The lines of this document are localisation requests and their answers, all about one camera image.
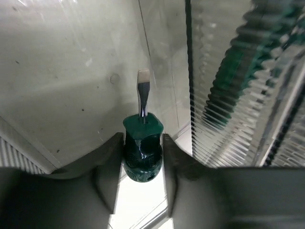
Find green stubby screwdriver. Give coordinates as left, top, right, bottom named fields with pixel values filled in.
left=123, top=69, right=163, bottom=183

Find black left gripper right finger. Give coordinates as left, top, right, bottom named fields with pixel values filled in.
left=163, top=134, right=305, bottom=229

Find clear plastic organizer case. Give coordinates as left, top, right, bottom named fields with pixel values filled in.
left=185, top=0, right=305, bottom=167

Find smoky plastic drawer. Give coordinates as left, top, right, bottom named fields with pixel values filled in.
left=0, top=0, right=190, bottom=174

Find green handled pliers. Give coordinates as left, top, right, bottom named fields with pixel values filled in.
left=204, top=0, right=305, bottom=126

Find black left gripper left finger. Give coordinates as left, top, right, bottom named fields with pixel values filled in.
left=0, top=133, right=123, bottom=229

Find aluminium table rail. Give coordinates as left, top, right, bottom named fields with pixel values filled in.
left=130, top=205, right=170, bottom=229

